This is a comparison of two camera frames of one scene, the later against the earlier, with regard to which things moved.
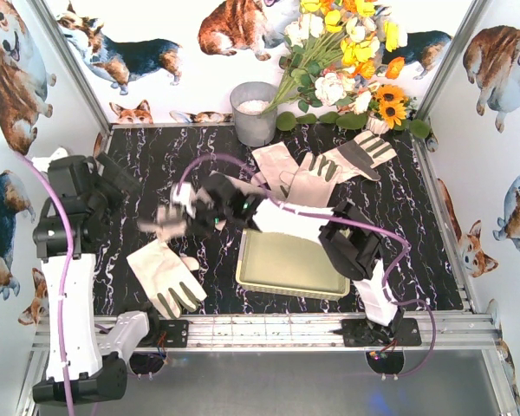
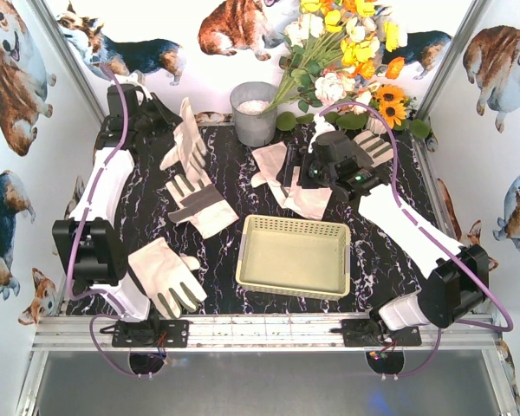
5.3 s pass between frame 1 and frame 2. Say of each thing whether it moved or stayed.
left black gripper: moved
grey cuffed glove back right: stayed
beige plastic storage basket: stayed
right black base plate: stayed
